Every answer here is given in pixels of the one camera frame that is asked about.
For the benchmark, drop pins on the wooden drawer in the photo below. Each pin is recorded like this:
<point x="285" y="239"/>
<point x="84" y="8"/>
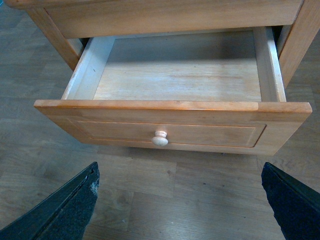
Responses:
<point x="212" y="91"/>

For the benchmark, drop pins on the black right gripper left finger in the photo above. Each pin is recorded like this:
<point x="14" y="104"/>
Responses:
<point x="64" y="215"/>

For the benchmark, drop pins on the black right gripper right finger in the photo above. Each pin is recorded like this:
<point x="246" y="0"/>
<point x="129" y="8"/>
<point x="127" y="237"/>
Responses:
<point x="296" y="206"/>

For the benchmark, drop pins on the wooden nightstand cabinet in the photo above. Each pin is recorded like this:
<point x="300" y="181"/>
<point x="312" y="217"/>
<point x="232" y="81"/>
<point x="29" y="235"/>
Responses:
<point x="65" y="22"/>

